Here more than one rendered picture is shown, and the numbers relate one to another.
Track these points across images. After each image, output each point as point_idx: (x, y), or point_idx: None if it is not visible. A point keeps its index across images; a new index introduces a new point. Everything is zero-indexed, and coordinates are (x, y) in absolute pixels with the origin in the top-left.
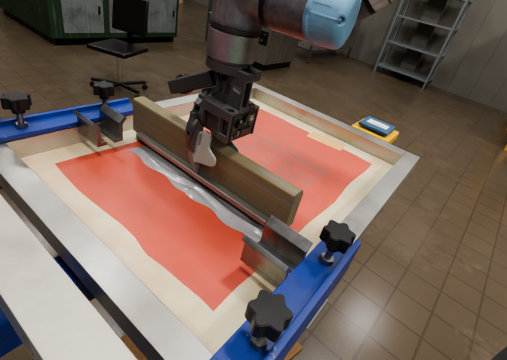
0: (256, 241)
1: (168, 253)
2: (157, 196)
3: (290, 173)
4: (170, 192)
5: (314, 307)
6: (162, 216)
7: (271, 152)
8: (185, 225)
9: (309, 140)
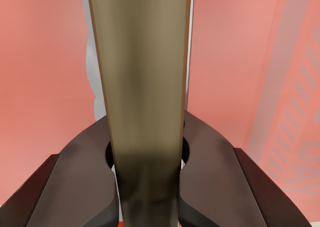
0: (119, 216)
1: (3, 178)
2: (34, 76)
3: (310, 163)
4: (67, 79)
5: None
6: (22, 125)
7: None
8: (49, 155)
9: None
